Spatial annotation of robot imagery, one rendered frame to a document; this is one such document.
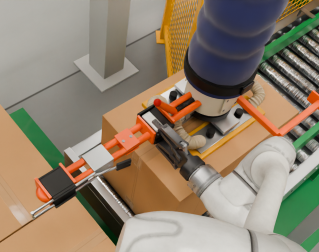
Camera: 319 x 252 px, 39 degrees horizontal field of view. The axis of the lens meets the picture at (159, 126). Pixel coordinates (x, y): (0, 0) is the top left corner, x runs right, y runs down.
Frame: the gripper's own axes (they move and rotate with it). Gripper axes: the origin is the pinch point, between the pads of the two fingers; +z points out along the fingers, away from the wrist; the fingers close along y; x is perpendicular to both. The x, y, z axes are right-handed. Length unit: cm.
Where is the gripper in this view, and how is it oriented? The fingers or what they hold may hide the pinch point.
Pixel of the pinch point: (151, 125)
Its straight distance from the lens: 137.2
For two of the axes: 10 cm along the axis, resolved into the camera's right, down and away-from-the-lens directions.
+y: -1.4, 5.5, 8.2
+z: -6.5, -6.7, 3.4
